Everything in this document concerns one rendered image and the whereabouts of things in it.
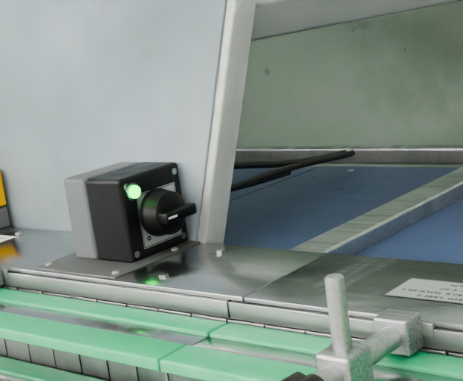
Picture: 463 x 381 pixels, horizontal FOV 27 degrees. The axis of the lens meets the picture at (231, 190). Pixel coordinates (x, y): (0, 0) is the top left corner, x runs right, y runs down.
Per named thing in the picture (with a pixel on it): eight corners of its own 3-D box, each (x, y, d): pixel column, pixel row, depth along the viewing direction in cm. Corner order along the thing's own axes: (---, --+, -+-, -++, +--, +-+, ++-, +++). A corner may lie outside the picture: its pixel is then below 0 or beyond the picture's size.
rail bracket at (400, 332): (384, 340, 65) (267, 420, 56) (374, 237, 64) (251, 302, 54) (437, 348, 63) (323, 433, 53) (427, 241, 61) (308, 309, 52)
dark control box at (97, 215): (136, 235, 98) (75, 258, 92) (124, 159, 97) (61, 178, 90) (194, 240, 93) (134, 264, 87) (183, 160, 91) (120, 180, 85)
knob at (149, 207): (176, 228, 91) (202, 230, 89) (143, 241, 88) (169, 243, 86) (169, 183, 90) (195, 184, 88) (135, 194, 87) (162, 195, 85)
